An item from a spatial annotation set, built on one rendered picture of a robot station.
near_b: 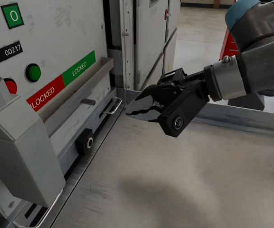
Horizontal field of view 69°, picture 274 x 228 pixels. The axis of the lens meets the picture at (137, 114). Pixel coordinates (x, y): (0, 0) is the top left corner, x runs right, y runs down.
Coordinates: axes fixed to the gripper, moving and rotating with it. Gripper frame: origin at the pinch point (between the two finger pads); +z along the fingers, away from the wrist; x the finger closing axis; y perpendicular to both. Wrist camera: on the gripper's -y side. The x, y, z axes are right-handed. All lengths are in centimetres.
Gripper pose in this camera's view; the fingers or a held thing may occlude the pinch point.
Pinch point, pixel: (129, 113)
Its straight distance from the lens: 46.7
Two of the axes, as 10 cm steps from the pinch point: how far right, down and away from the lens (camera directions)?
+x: -4.8, -7.7, -4.2
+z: -8.3, 2.4, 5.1
